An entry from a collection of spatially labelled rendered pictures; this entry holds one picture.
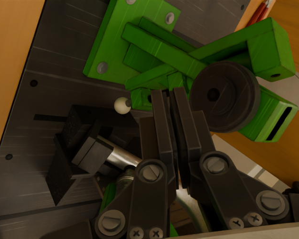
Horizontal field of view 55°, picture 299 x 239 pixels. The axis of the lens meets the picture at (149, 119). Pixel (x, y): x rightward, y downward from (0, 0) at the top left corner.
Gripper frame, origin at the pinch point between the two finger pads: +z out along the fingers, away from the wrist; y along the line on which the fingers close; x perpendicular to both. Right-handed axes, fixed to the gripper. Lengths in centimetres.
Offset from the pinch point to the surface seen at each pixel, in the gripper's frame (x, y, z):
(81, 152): -22.9, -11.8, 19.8
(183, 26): -15.4, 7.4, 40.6
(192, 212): -34.2, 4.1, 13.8
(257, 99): -8.9, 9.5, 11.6
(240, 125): -11.1, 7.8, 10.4
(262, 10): -22, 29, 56
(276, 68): -7.7, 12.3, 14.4
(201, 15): -15.1, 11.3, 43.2
